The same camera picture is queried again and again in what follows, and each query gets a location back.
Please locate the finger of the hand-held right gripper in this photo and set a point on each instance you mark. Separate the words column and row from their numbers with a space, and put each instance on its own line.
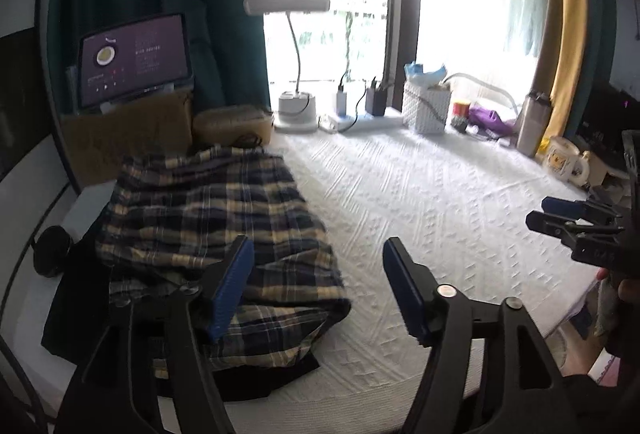
column 550, row 223
column 560, row 205

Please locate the white desk lamp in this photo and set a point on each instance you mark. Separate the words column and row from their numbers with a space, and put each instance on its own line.
column 297, row 111

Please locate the cardboard box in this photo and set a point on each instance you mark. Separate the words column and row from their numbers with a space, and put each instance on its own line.
column 125, row 129

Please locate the yellow packet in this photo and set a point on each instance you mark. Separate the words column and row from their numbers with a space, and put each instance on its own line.
column 542, row 148

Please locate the plaid pants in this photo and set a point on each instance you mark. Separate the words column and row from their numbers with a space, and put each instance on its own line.
column 200, row 204

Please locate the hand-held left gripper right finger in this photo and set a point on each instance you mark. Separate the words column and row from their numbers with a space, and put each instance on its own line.
column 405, row 289

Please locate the black cloth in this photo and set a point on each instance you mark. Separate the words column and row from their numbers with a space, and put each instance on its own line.
column 75, row 314

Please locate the white textured table cover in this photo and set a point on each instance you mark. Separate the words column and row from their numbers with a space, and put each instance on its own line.
column 425, row 194

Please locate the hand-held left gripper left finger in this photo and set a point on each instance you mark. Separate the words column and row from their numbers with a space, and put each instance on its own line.
column 232, row 284

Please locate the orange can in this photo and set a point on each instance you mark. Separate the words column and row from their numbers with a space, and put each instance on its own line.
column 461, row 111

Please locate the white charger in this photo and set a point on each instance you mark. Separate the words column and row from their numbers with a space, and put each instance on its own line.
column 341, row 101

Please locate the white perforated basket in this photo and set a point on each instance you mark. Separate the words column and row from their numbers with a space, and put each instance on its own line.
column 425, row 109

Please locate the steel tumbler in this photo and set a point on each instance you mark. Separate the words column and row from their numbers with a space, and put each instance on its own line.
column 532, row 129

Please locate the purple cloth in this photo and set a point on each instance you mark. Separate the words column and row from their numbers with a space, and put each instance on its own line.
column 490, row 119

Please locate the yellow curtain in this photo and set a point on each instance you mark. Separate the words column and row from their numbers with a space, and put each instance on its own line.
column 570, row 14

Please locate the black round disc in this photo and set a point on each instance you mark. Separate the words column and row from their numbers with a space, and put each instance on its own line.
column 52, row 251

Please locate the white power strip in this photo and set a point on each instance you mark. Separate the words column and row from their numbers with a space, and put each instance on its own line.
column 350, row 124

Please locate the white cartoon mug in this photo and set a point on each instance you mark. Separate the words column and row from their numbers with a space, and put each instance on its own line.
column 560, row 161

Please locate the black charger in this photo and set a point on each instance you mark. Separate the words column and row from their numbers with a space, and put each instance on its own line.
column 375, row 101

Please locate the brown round container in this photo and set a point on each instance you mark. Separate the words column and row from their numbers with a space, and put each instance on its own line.
column 230, row 124

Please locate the tablet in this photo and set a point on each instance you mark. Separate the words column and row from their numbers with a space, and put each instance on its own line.
column 135, row 59

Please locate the blue tissue packet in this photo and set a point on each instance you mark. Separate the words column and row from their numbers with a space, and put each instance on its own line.
column 422, row 74

